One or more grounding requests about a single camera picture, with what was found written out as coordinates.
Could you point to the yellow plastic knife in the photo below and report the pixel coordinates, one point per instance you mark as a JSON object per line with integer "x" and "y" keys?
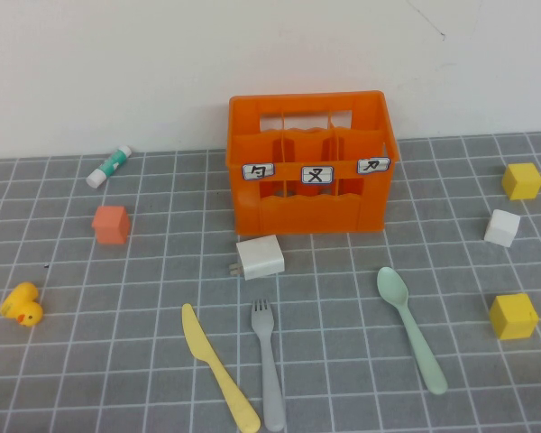
{"x": 198, "y": 338}

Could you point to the mint green plastic spoon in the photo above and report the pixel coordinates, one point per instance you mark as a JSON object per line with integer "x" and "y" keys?
{"x": 393, "y": 288}

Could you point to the grey plastic fork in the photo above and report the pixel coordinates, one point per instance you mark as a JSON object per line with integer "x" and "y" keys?
{"x": 270, "y": 370}

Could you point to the orange plastic cutlery holder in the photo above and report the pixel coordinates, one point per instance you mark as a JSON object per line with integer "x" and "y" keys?
{"x": 306, "y": 214}

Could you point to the white power adapter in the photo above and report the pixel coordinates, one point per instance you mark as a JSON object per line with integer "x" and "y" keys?
{"x": 260, "y": 258}

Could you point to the white spoon label sticker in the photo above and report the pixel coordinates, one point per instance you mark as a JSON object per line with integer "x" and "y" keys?
{"x": 258, "y": 172}

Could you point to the white fork label sticker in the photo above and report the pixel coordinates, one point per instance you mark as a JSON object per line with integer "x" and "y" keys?
{"x": 317, "y": 174}

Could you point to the white knife label sticker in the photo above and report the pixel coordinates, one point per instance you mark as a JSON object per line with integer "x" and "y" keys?
{"x": 373, "y": 165}

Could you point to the salmon orange cube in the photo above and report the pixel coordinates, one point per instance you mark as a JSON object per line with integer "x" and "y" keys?
{"x": 112, "y": 225}

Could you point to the white green glue stick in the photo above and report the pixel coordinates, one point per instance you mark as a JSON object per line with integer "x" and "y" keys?
{"x": 108, "y": 167}

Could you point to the grey white-checked tablecloth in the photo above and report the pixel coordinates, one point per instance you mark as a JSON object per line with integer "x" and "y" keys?
{"x": 117, "y": 361}

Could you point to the white cube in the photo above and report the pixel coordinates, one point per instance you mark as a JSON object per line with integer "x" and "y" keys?
{"x": 501, "y": 229}

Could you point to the yellow cube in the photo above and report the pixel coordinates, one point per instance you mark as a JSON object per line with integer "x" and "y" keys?
{"x": 514, "y": 316}
{"x": 522, "y": 181}

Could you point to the yellow rubber duck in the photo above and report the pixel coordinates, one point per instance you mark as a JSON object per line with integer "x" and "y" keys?
{"x": 24, "y": 306}

